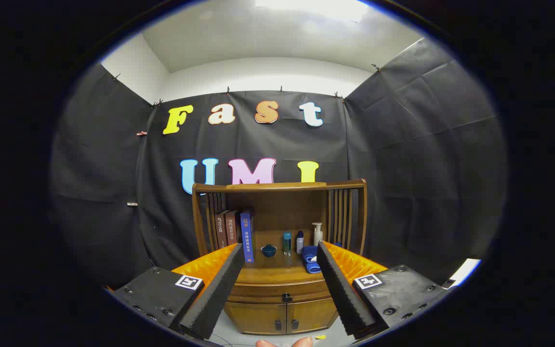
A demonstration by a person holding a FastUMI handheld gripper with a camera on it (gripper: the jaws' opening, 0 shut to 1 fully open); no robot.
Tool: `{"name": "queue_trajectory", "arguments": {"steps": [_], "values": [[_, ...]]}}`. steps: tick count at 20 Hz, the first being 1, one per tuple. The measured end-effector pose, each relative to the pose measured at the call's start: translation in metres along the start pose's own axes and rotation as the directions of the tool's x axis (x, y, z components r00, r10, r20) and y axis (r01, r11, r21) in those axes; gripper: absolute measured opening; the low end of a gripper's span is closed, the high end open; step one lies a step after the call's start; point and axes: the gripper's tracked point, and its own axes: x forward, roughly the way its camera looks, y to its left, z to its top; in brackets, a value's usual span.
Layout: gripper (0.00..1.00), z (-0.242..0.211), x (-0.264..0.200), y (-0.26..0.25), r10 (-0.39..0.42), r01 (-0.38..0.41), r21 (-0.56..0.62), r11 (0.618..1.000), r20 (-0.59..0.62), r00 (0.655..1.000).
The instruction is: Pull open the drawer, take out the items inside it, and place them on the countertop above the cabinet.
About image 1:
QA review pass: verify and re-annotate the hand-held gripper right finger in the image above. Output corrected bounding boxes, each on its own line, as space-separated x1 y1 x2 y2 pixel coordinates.
315 240 454 338

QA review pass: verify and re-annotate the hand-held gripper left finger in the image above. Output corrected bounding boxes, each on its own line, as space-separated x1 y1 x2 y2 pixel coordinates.
106 242 244 340

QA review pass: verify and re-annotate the wooden cabinet door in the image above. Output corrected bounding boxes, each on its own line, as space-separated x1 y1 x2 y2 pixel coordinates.
286 297 339 334
224 301 288 335

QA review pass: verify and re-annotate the wooden countertop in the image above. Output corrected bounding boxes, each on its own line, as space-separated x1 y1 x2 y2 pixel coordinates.
236 242 330 285

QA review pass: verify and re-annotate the wooden cabinet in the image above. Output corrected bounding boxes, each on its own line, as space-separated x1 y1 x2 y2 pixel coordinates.
192 179 368 335

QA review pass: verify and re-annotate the blue folded towel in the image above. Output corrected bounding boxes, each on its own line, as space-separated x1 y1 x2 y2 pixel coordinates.
302 243 324 274

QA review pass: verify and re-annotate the blue book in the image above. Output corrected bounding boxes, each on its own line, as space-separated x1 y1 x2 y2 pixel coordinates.
240 211 256 263

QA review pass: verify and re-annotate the dark brown book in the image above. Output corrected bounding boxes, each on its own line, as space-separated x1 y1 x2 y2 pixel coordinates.
215 211 232 250

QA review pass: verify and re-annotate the reddish brown book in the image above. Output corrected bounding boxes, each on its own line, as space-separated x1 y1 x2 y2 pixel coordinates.
225 210 242 246

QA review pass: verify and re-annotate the black backdrop cloth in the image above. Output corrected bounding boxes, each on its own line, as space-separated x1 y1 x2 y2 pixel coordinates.
49 36 508 290

